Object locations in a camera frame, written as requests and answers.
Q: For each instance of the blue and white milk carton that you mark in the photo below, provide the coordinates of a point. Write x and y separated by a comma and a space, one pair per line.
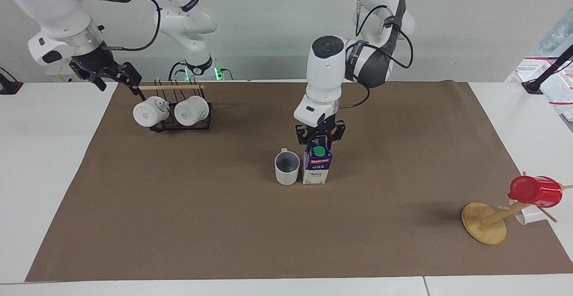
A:
317, 166

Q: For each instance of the white cup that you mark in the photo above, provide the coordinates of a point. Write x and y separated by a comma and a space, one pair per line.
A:
150, 113
530, 216
190, 111

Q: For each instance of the wooden mug tree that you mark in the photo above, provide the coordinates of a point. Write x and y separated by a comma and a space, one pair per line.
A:
483, 224

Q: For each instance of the red cup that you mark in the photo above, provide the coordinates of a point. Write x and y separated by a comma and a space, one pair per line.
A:
535, 191

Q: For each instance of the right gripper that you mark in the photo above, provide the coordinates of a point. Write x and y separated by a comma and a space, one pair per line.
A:
93, 59

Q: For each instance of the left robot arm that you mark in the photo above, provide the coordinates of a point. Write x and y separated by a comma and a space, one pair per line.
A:
324, 72

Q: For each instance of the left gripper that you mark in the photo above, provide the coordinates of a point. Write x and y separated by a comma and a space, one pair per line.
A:
323, 126

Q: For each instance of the white basket with red trim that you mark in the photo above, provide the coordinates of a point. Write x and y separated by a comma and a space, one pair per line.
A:
557, 87

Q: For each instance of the black stand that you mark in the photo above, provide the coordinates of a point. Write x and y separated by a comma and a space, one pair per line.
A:
535, 85
9, 87

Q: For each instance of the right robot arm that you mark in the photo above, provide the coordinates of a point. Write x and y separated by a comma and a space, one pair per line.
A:
58, 5

